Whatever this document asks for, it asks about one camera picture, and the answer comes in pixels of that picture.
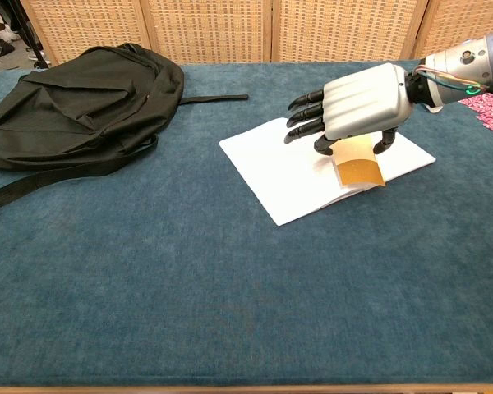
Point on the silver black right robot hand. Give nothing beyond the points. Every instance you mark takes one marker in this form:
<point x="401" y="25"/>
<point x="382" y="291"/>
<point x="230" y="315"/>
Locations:
<point x="361" y="102"/>

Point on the orange and cream bookmark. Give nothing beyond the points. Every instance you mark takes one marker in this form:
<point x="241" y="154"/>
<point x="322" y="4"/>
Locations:
<point x="357" y="168"/>

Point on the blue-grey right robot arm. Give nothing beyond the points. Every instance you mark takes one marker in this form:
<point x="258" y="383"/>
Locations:
<point x="456" y="61"/>

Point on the white open notebook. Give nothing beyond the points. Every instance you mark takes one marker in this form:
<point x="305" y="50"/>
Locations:
<point x="271" y="172"/>

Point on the wicker folding screen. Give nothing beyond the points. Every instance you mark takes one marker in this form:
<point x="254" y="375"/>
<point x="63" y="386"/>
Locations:
<point x="209" y="28"/>

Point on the black fabric backpack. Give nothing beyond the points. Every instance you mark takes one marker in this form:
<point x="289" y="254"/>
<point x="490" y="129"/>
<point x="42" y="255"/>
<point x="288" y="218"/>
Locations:
<point x="86" y="102"/>

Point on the blue carpet table mat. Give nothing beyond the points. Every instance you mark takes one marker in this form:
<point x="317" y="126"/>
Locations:
<point x="148" y="287"/>

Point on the black tripod stand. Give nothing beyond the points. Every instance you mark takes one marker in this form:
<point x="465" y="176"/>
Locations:
<point x="29" y="33"/>

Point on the white shoe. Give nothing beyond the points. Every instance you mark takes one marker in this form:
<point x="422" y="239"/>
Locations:
<point x="9" y="33"/>

